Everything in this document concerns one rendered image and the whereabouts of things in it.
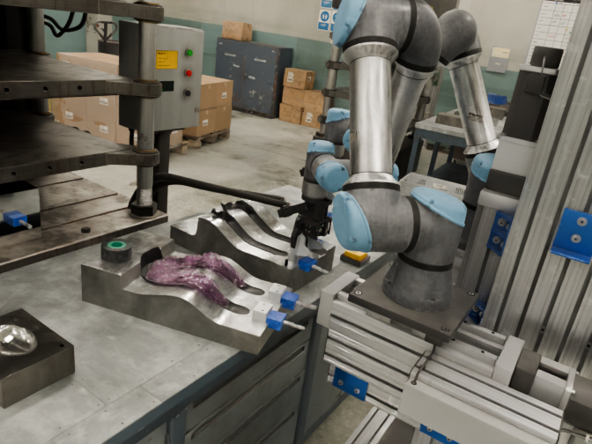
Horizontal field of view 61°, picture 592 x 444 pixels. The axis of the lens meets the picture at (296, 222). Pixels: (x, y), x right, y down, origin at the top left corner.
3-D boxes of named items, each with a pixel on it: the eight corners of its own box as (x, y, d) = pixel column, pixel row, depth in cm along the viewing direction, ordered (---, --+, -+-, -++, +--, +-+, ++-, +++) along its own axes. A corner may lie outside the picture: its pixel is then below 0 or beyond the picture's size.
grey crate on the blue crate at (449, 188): (471, 203, 465) (476, 188, 459) (462, 214, 431) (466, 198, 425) (408, 186, 490) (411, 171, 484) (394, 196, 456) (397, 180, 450)
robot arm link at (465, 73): (472, 200, 154) (427, 18, 142) (472, 188, 167) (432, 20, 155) (514, 191, 149) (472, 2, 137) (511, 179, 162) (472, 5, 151)
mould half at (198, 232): (331, 269, 170) (338, 233, 165) (286, 296, 149) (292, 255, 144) (221, 223, 195) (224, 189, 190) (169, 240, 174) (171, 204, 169)
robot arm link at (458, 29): (486, 27, 128) (359, 165, 150) (486, 28, 138) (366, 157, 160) (453, -4, 129) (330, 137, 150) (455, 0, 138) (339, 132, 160)
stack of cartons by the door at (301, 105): (332, 128, 824) (340, 76, 793) (323, 130, 797) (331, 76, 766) (287, 117, 860) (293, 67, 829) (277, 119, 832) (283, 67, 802)
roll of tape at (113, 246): (138, 255, 138) (138, 243, 137) (118, 265, 131) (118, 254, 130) (114, 247, 141) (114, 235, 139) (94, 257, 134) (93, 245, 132)
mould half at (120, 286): (291, 305, 145) (295, 270, 141) (257, 355, 122) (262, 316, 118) (138, 262, 157) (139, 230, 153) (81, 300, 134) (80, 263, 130)
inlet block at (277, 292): (317, 312, 138) (320, 294, 136) (312, 321, 134) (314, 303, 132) (272, 299, 141) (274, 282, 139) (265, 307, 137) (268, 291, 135)
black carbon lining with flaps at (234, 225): (309, 249, 166) (314, 223, 162) (281, 264, 153) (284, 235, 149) (230, 217, 183) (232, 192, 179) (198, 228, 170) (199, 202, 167)
